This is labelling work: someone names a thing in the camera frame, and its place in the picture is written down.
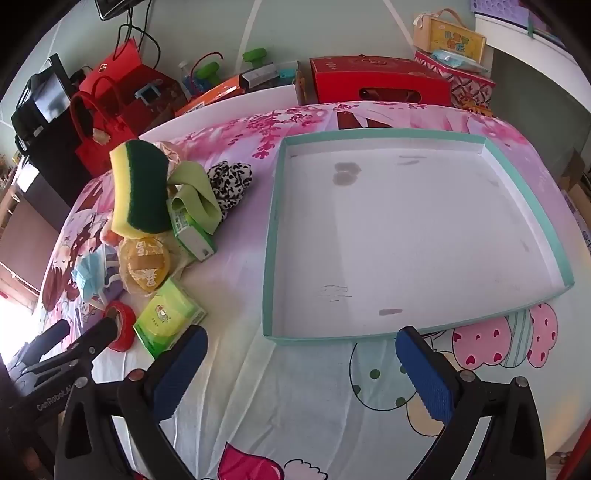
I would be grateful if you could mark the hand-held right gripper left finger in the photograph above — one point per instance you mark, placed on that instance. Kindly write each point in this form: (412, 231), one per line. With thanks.
(180, 371)

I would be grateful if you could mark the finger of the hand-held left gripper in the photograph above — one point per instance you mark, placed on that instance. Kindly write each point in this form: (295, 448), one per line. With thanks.
(94, 340)
(48, 339)

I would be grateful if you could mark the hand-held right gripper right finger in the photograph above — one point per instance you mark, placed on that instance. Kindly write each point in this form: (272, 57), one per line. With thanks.
(425, 374)

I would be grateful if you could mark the green tissue pack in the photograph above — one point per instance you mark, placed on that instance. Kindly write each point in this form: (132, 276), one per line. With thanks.
(168, 314)
(194, 240)

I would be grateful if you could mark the blue face mask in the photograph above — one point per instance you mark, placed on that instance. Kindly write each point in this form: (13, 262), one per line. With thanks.
(90, 277)

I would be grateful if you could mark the round yellow pastry packet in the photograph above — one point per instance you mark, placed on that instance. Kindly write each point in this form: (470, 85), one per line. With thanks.
(145, 265)

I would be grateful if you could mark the white tray with teal rim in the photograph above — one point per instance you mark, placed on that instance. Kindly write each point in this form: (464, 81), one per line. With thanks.
(406, 230)

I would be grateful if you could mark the yellow and green sponge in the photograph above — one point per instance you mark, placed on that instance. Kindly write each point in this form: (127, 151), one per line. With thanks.
(138, 184)

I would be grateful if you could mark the light green cloth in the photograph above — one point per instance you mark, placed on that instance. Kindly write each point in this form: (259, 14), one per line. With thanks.
(194, 184)

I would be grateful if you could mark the black and white scrunchie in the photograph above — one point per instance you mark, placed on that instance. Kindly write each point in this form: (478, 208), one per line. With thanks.
(231, 180)

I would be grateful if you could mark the red tape roll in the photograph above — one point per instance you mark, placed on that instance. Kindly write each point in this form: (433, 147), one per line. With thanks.
(124, 332)

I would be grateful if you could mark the brown wooden cabinet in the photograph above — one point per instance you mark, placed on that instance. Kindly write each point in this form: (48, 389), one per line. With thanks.
(27, 221)

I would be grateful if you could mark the red felt handbag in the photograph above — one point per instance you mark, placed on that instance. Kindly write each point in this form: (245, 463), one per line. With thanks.
(99, 152)

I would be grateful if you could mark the black printer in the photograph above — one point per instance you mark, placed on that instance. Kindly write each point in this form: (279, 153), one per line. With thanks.
(32, 120)

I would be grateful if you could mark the dark red bag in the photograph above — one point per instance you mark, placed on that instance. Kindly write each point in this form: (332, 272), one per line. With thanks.
(157, 110)

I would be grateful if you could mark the cardboard box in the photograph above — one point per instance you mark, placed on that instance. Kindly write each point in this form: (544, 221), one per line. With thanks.
(572, 173)

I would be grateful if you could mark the orange box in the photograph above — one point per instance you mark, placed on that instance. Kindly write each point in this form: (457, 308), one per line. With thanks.
(217, 92)

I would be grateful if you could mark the clear water bottle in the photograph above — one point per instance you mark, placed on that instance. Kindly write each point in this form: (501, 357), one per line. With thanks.
(185, 77)

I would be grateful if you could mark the red paper bag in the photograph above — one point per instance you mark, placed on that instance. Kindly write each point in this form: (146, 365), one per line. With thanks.
(120, 60)

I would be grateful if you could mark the green dumbbell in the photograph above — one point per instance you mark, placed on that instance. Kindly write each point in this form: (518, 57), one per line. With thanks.
(205, 74)
(254, 55)

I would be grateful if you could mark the red and white patterned box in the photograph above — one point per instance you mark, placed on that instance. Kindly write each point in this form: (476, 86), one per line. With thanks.
(466, 86)

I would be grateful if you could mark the red gift box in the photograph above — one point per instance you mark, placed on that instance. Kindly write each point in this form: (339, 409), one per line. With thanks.
(369, 74)

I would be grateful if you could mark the silver box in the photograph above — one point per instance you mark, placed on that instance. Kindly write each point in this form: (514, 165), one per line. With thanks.
(261, 74)

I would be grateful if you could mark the light blue wipes pack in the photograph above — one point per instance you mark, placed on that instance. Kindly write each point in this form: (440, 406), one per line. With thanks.
(457, 61)

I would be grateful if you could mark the small teal item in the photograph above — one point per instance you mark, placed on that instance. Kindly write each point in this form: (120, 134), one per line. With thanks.
(286, 74)

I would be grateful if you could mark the white shelf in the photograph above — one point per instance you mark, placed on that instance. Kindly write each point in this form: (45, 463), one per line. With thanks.
(554, 69)

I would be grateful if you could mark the yellow carry box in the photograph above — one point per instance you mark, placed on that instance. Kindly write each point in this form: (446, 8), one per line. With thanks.
(455, 44)

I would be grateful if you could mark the purple perforated basket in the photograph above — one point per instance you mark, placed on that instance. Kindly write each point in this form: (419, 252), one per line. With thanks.
(498, 7)

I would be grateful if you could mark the light blue plastic frame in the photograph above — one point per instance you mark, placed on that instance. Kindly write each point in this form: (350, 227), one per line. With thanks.
(147, 93)

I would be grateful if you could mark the black wall monitor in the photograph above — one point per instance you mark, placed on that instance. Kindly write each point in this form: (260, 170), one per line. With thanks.
(111, 7)

